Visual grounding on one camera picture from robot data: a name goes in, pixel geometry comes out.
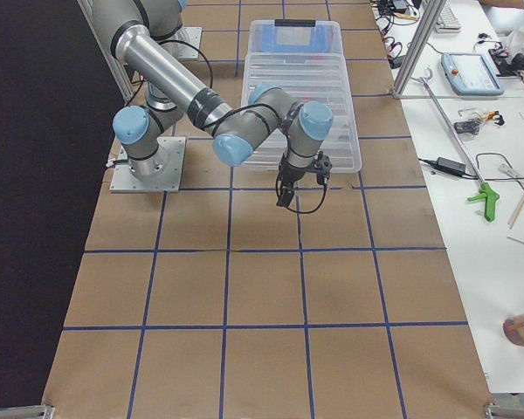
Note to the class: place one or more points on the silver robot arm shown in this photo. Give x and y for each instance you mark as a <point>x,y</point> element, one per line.
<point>164,17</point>
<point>133,32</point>

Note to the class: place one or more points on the black box latch handle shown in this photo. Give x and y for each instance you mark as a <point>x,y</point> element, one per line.
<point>286,22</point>

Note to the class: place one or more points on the black power adapter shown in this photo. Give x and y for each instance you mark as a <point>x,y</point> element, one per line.
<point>451,167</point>

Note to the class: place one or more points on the teach pendant tablet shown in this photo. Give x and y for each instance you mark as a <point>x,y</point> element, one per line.
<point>469,74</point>

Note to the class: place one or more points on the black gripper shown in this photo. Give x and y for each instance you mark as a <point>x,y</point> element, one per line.
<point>289,175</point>

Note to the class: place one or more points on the allen key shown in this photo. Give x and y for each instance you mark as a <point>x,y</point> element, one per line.
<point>515,239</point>

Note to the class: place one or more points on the wooden chopsticks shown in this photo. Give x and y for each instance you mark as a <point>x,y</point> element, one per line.
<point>517,210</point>

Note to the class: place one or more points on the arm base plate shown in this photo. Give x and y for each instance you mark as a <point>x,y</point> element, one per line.
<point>184,45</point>
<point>161,172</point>

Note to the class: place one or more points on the aluminium frame post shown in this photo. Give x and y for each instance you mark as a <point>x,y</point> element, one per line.
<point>424,29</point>

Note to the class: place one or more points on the green handled reacher grabber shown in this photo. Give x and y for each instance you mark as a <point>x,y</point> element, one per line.
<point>486,193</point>

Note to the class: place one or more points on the clear plastic storage box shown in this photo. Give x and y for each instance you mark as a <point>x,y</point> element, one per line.
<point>265,37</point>

